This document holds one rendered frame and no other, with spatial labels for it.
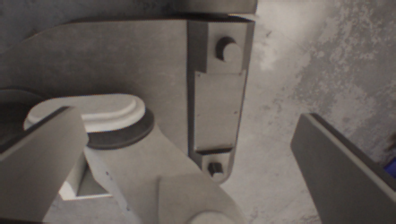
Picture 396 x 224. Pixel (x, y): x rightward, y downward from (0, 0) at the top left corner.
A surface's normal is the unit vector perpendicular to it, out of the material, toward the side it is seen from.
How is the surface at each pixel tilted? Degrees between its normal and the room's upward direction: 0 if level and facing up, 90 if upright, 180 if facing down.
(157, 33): 0
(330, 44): 0
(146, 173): 90
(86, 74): 0
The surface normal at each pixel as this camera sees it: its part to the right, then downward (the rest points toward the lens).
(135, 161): 0.02, -0.85
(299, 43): 0.18, 0.52
